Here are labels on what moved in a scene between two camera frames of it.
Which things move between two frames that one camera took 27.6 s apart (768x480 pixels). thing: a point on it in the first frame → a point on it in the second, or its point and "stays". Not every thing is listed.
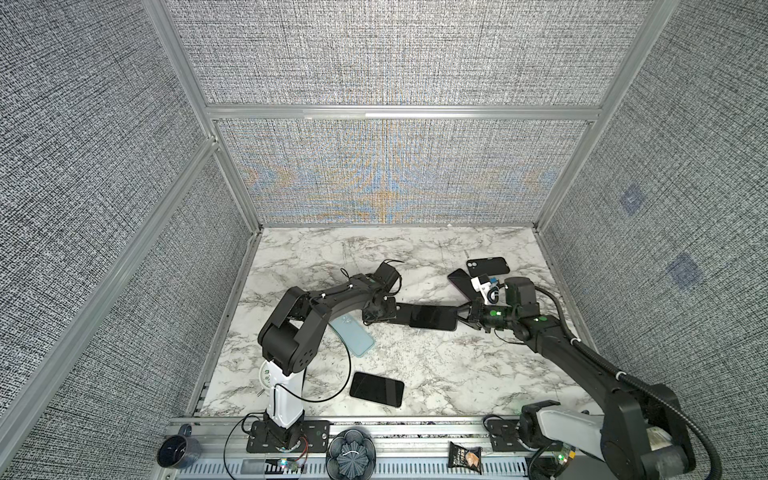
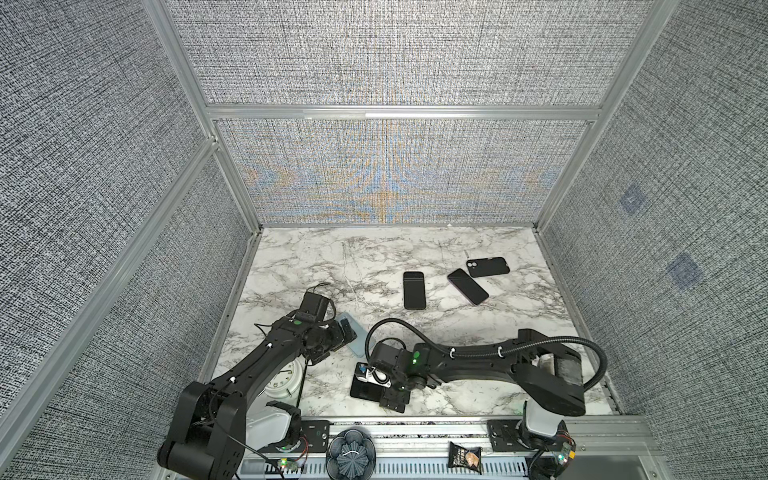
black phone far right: x=463 y=283 stays
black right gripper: x=475 y=314 → x=392 y=402
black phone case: x=487 y=266 stays
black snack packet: x=464 y=458 stays
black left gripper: x=391 y=312 → x=339 y=339
